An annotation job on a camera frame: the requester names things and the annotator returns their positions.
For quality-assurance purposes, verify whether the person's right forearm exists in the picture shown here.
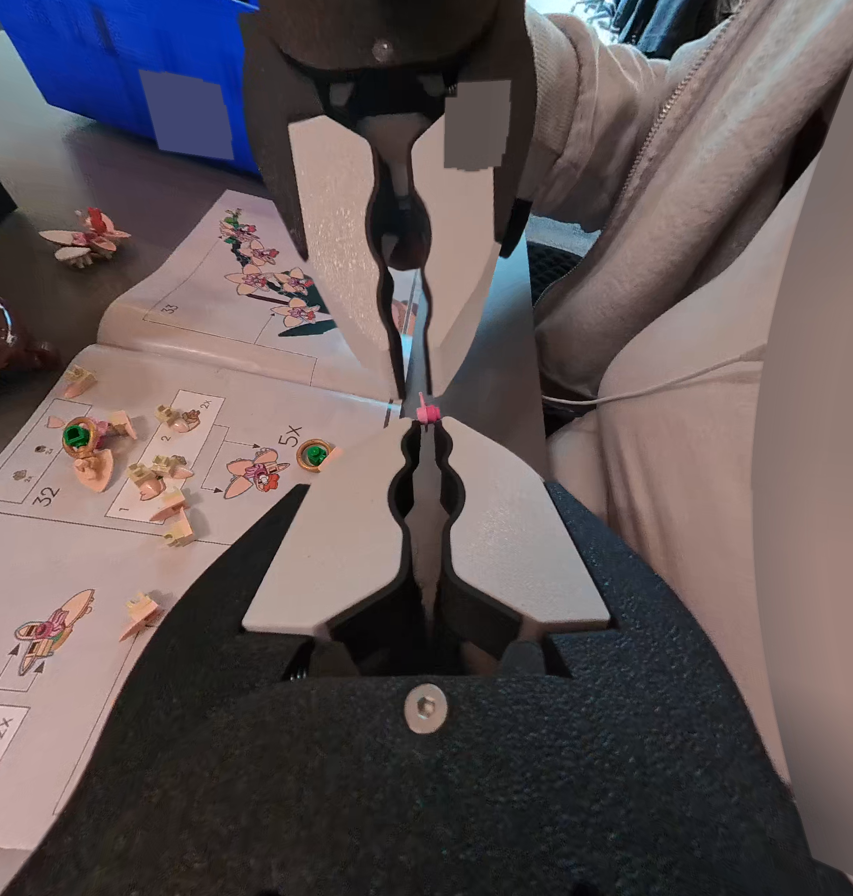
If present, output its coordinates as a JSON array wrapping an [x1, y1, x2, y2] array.
[[524, 10, 672, 232]]

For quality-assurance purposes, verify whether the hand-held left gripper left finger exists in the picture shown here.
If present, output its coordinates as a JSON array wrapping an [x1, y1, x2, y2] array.
[[243, 422, 427, 666]]

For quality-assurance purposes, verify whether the grey desk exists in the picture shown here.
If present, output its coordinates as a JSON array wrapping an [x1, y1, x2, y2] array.
[[0, 14, 550, 896]]

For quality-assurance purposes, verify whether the black mesh chair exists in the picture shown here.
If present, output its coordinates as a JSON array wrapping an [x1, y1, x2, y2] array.
[[528, 217, 602, 309]]

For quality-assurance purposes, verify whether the assembled brick orchid flower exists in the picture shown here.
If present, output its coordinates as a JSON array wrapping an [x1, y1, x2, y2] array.
[[37, 206, 132, 270]]

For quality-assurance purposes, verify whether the brick instruction booklet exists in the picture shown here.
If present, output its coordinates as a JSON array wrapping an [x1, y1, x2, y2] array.
[[0, 188, 434, 806]]

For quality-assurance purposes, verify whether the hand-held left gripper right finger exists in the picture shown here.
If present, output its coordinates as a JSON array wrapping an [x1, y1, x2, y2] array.
[[433, 420, 611, 659]]

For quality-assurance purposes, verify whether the gold ring with petal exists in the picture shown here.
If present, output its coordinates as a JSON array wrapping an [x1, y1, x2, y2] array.
[[295, 440, 343, 473]]

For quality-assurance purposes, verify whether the white cord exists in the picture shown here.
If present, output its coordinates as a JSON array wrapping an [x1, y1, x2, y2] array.
[[542, 353, 763, 407]]

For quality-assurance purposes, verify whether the blue plastic bin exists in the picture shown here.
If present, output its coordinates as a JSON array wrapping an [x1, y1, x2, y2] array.
[[0, 0, 262, 179]]

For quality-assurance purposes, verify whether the person in beige hoodie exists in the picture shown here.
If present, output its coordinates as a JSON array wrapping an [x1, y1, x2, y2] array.
[[531, 0, 853, 792]]

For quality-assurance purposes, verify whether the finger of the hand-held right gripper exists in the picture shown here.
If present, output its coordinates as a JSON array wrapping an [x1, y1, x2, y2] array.
[[412, 115, 501, 396], [288, 115, 406, 400]]

